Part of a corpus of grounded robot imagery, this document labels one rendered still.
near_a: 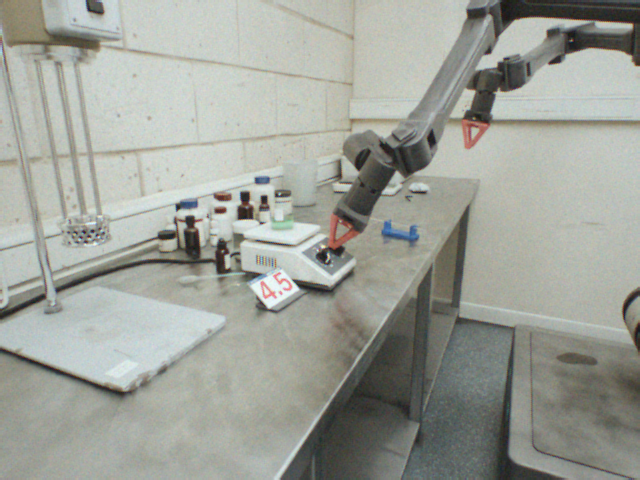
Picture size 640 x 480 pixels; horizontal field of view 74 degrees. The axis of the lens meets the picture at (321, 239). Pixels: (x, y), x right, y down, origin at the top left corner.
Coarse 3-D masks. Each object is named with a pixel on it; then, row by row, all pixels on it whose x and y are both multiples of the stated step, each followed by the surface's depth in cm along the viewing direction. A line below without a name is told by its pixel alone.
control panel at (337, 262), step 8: (320, 240) 86; (328, 240) 88; (312, 248) 82; (320, 248) 83; (312, 256) 80; (336, 256) 84; (344, 256) 86; (352, 256) 87; (320, 264) 79; (336, 264) 81; (344, 264) 83; (328, 272) 78; (336, 272) 79
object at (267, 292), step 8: (280, 272) 78; (264, 280) 74; (272, 280) 75; (280, 280) 77; (288, 280) 78; (256, 288) 72; (264, 288) 73; (272, 288) 74; (280, 288) 75; (288, 288) 76; (264, 296) 72; (272, 296) 73; (280, 296) 74
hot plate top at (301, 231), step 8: (264, 224) 90; (296, 224) 90; (304, 224) 90; (312, 224) 90; (248, 232) 84; (256, 232) 84; (264, 232) 84; (272, 232) 84; (280, 232) 84; (288, 232) 84; (296, 232) 84; (304, 232) 84; (312, 232) 85; (264, 240) 81; (272, 240) 81; (280, 240) 80; (288, 240) 79; (296, 240) 79
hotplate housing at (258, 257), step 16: (256, 240) 84; (304, 240) 85; (256, 256) 83; (272, 256) 81; (288, 256) 79; (304, 256) 78; (256, 272) 84; (288, 272) 80; (304, 272) 79; (320, 272) 77
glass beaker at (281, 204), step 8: (280, 192) 87; (288, 192) 87; (272, 200) 83; (280, 200) 82; (288, 200) 83; (272, 208) 84; (280, 208) 83; (288, 208) 83; (272, 216) 84; (280, 216) 83; (288, 216) 84; (272, 224) 85; (280, 224) 84; (288, 224) 84
